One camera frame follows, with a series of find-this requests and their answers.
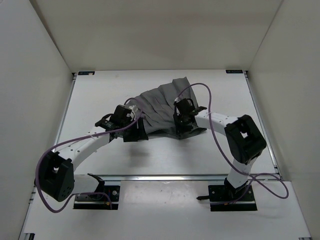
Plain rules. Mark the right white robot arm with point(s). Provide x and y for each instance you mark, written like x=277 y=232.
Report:
x=244 y=139

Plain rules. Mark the right blue table sticker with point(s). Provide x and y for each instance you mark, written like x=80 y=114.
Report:
x=234 y=71

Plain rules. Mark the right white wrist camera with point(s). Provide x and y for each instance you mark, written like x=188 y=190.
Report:
x=176 y=100

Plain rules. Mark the blue table sticker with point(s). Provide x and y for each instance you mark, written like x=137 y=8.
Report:
x=86 y=73
x=234 y=71

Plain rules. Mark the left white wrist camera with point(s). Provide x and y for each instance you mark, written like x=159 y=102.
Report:
x=134 y=110

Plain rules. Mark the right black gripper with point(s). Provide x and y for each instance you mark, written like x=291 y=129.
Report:
x=180 y=129

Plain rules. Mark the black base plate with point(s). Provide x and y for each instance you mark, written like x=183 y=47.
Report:
x=109 y=200
x=219 y=197

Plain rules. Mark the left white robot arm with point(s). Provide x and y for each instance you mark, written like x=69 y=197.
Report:
x=55 y=171

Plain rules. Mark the grey pleated skirt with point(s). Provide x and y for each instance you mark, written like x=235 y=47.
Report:
x=157 y=107

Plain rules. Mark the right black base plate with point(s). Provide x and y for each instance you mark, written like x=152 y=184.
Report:
x=219 y=197

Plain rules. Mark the left blue table sticker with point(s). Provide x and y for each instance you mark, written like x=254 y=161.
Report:
x=86 y=73

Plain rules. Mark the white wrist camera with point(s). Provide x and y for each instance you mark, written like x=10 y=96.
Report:
x=134 y=110
x=176 y=100

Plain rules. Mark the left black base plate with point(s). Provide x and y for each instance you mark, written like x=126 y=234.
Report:
x=109 y=200

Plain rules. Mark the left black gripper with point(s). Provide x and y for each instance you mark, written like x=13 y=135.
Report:
x=139 y=132

